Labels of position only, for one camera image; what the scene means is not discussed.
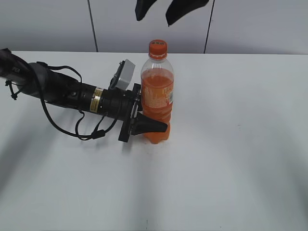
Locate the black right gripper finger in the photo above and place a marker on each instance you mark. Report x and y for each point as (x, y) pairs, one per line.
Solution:
(142, 7)
(179, 8)

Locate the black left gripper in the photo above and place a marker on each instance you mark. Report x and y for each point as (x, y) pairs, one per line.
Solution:
(120, 104)

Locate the orange bottle cap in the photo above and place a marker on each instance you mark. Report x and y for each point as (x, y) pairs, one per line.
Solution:
(158, 49)

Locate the orange soda plastic bottle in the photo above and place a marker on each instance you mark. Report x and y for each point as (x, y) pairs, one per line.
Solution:
(157, 83)

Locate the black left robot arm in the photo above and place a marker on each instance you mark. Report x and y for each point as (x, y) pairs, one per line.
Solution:
(46, 83)

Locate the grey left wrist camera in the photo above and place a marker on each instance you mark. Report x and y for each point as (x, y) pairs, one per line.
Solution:
(123, 75)

